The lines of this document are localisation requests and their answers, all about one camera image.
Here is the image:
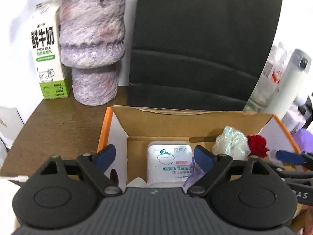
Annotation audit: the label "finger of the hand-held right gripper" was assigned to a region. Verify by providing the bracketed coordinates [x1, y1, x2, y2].
[276, 150, 313, 171]
[266, 162, 313, 184]

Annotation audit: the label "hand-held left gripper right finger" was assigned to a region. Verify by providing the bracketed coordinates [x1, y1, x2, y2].
[186, 145, 282, 197]

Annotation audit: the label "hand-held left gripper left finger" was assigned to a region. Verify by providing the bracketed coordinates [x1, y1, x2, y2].
[32, 144, 123, 197]

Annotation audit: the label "purple drawstring bag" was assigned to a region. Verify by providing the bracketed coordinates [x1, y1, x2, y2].
[183, 157, 206, 189]

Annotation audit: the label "white wet wipes pack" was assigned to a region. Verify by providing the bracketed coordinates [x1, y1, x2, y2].
[146, 141, 196, 188]

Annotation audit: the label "red fabric rose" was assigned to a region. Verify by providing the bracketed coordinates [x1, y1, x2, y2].
[246, 134, 269, 157]

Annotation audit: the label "red orange cardboard box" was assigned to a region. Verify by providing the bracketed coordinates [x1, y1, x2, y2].
[96, 105, 304, 194]

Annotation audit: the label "wooden desktop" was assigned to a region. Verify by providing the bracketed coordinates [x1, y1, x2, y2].
[0, 86, 132, 235]

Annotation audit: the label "purple tissue pack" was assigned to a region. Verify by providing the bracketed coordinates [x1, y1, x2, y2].
[292, 128, 313, 150]

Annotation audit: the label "plastic water bottles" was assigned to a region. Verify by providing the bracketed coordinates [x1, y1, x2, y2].
[243, 78, 279, 113]

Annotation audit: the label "white thermos bottle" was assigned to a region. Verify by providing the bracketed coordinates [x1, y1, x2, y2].
[265, 49, 312, 114]

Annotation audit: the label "black chair back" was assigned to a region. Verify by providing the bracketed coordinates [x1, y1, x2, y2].
[128, 0, 284, 112]

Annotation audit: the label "purple textured vase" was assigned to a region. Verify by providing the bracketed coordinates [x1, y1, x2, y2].
[59, 0, 128, 106]

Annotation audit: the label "white green milk carton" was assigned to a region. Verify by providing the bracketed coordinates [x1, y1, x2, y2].
[29, 1, 72, 100]

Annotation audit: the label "white charging cable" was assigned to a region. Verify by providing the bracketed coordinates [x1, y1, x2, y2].
[6, 175, 28, 183]

